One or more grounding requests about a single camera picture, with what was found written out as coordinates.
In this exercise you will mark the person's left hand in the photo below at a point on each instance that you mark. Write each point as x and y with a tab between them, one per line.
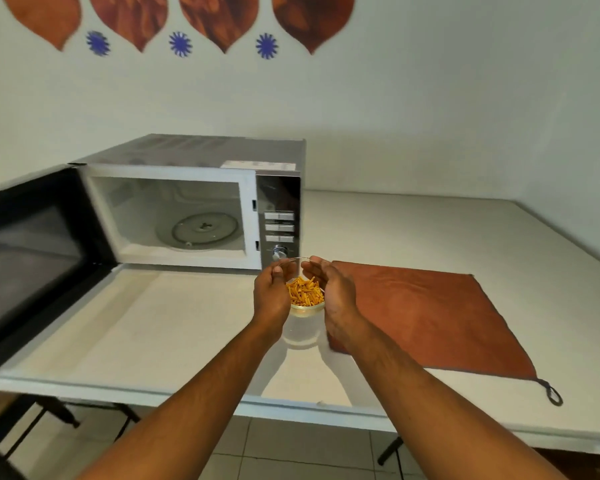
269	297

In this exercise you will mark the person's right hand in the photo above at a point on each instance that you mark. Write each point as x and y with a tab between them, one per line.
340	304

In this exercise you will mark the person's right thumb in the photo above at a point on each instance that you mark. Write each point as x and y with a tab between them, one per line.
313	265

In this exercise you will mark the person's left thumb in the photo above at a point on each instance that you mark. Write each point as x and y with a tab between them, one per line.
278	270

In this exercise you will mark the clear glass bowl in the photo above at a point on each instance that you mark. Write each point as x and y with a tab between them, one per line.
304	329

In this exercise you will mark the person's right forearm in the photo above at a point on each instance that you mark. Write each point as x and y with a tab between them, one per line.
420	404

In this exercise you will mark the person's left forearm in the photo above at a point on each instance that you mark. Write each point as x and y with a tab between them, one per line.
195	409

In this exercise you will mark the silver microwave knob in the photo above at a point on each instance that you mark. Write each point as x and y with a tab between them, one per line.
280	252

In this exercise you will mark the orange snack sticks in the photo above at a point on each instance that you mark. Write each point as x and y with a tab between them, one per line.
305	292

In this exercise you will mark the silver microwave button row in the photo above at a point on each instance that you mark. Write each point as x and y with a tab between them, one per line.
279	227
279	238
279	216

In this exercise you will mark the glass microwave turntable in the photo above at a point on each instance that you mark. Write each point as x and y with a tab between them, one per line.
200	229

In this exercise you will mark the white sticker label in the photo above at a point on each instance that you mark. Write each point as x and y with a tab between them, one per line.
260	165

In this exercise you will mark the brown cloth with loop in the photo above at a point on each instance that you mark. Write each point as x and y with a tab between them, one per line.
430	319

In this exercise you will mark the silver microwave oven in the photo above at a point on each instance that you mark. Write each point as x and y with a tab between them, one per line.
190	152

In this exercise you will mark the black microwave door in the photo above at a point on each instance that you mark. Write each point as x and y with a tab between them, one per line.
30	259

